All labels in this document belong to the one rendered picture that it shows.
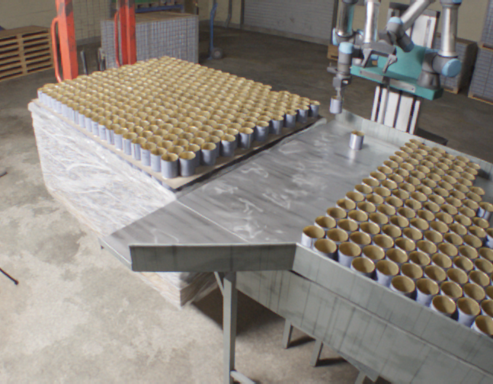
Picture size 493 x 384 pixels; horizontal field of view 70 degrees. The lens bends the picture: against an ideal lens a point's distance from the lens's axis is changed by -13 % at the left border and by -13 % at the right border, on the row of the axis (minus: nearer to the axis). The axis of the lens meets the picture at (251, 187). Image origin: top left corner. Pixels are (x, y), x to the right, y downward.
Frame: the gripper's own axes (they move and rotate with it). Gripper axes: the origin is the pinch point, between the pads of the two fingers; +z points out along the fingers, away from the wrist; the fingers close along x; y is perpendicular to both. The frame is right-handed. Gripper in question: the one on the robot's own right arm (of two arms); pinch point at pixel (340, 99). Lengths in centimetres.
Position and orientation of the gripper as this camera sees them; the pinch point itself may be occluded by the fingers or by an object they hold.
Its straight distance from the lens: 220.8
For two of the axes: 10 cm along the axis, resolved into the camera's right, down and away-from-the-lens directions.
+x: 6.4, -3.7, 6.8
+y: 7.7, 3.6, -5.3
